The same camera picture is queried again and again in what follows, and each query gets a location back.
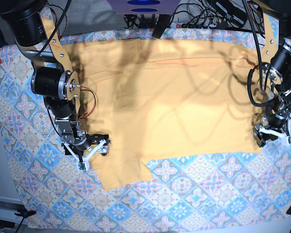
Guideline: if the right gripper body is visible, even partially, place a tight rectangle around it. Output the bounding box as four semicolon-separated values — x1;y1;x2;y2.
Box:
64;133;109;154

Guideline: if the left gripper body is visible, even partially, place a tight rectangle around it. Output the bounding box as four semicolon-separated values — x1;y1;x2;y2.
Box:
258;114;290;136

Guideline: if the yellow T-shirt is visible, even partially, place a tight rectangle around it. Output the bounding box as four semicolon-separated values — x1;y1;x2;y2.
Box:
65;39;261;191

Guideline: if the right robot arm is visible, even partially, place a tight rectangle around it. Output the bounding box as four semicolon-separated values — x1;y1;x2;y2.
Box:
0;0;110;159

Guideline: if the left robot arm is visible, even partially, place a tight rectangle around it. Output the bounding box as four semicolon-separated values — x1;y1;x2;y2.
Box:
247;0;291;148

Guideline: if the patterned blue tablecloth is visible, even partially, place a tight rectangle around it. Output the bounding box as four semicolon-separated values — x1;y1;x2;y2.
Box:
0;29;291;233

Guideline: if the orange black clamp bottom left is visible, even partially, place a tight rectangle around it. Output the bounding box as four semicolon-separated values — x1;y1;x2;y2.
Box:
15;210;36;233

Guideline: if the white power strip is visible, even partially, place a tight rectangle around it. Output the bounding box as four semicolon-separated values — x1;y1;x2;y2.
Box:
170;22;188;29

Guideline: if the black clamp top centre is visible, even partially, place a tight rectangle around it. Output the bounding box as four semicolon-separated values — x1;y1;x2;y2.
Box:
152;14;172;39

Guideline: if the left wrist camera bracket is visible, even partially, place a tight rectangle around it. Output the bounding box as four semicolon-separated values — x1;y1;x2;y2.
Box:
254;126;291;148

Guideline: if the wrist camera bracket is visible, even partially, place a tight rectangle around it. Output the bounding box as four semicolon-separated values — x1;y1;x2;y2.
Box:
63;139;106;171
254;126;291;148

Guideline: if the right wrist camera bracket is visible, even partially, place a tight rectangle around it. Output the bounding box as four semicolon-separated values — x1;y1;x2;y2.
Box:
63;139;106;171

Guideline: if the white rail bottom left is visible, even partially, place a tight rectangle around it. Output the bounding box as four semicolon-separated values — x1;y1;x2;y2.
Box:
0;197;25;223

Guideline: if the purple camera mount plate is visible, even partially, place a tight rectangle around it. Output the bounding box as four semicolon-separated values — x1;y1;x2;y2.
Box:
108;0;180;15

